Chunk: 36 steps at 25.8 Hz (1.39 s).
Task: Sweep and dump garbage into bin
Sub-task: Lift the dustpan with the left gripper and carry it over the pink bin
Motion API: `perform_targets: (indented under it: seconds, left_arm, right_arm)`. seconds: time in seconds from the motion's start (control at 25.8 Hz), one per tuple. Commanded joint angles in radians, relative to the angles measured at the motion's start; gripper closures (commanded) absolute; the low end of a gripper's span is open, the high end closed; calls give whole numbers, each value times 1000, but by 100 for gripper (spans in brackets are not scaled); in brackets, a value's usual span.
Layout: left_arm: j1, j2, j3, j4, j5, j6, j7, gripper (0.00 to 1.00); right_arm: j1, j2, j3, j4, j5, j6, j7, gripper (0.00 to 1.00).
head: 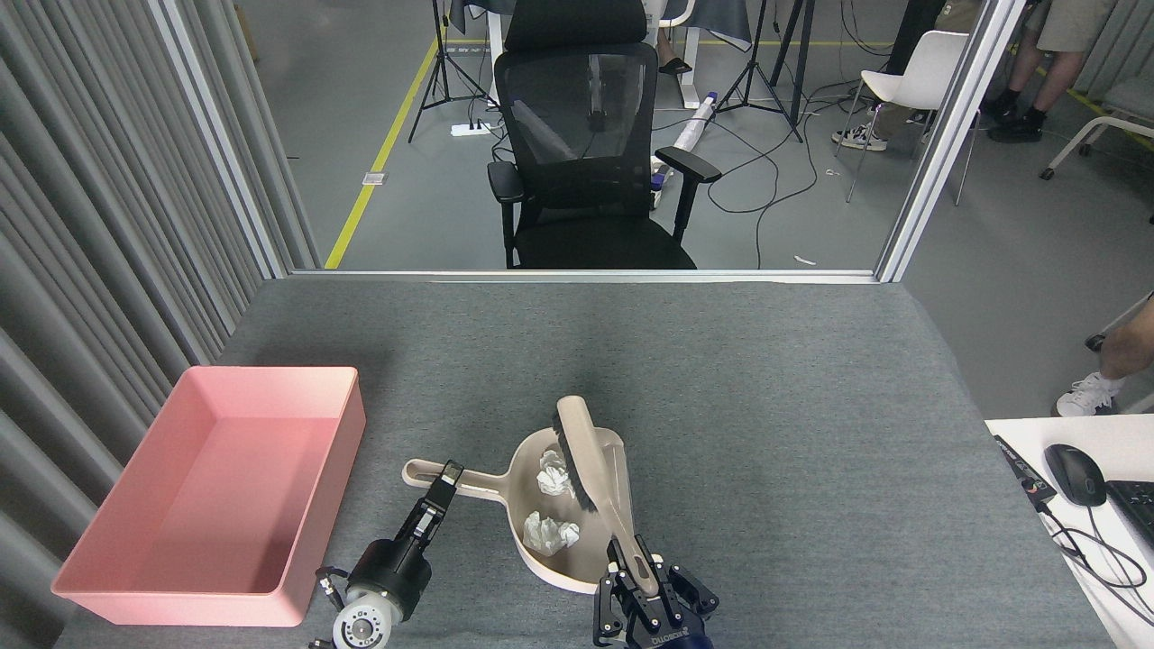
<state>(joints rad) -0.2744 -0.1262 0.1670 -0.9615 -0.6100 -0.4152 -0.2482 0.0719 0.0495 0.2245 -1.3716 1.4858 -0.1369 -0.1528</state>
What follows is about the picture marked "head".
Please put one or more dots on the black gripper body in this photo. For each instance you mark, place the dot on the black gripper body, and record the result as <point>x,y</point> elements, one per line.
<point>667,638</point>
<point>392,568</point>

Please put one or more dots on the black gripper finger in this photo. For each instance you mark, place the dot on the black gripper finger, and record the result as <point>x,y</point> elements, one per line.
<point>690,599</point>
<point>435,509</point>
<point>618,608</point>

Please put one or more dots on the beige plastic dustpan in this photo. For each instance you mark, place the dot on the beige plastic dustpan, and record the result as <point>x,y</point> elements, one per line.
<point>514,482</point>

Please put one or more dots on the white paper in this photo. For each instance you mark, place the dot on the white paper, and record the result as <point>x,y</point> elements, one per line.
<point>545,532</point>
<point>554,473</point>

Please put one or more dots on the beige brush with black bristles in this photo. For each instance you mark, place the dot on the beige brush with black bristles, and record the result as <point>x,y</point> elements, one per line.
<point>586,451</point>

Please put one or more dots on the pink plastic bin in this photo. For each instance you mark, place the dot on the pink plastic bin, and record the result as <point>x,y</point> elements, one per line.
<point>207,487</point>

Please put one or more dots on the black mesh office chair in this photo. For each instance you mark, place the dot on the black mesh office chair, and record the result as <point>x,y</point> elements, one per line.
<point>577,234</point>

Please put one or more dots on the silver floor outlet plate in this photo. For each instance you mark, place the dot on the silver floor outlet plate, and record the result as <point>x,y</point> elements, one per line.
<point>374,178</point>

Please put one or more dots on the black remote device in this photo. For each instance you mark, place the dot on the black remote device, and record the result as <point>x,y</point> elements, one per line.
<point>1023,469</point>

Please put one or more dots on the white power strip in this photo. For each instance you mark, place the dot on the white power strip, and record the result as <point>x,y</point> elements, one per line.
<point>469,129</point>

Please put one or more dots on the black computer mouse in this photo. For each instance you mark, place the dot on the black computer mouse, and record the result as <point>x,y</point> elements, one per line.
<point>1075,473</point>

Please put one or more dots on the white side table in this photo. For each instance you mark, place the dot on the white side table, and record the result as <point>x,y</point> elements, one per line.
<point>1109,577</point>

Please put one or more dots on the black tripod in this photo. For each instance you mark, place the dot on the black tripod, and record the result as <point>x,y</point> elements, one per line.
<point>442,63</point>
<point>748,72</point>

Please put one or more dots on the black keyboard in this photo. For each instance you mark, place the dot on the black keyboard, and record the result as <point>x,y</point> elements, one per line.
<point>1136,509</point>

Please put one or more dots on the grey curtain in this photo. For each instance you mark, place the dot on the grey curtain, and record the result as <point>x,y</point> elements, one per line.
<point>72,225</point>

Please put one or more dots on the chair leg with caster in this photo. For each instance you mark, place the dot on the chair leg with caster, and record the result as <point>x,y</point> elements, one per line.
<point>1096,342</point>

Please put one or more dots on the person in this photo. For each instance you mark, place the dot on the person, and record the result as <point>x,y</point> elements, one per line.
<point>861,137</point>
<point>1064,36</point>
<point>1131,347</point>

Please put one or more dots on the person's foot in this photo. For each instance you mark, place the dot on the person's foot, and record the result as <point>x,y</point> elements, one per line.
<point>676,63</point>

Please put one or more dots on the white plastic chair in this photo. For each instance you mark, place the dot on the white plastic chair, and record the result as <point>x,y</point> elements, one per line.
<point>929,72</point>

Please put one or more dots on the grey chair with white legs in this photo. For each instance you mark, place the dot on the grey chair with white legs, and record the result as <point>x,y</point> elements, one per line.
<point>1131,95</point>

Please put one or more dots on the silver frame rail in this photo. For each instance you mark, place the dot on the silver frame rail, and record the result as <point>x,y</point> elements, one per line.
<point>586,276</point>

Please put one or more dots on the silver frame post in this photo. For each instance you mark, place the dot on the silver frame post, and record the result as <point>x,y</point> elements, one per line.
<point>947,135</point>
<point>216,135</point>

